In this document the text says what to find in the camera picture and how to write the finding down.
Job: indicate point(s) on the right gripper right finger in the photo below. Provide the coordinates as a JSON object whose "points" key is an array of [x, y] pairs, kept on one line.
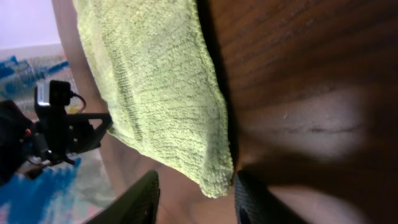
{"points": [[255, 204]]}

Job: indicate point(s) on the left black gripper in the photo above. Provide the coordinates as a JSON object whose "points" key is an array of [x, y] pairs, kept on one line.
{"points": [[57, 136]]}

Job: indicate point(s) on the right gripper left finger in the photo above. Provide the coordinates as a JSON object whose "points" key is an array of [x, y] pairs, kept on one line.
{"points": [[137, 205]]}

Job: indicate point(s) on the green microfiber cloth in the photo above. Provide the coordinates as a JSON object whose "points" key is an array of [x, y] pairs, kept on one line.
{"points": [[151, 65]]}

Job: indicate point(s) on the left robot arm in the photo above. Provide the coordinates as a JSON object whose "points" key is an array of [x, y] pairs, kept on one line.
{"points": [[29, 147]]}

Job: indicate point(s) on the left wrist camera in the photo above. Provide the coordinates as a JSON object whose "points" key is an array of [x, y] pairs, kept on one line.
{"points": [[51, 98]]}

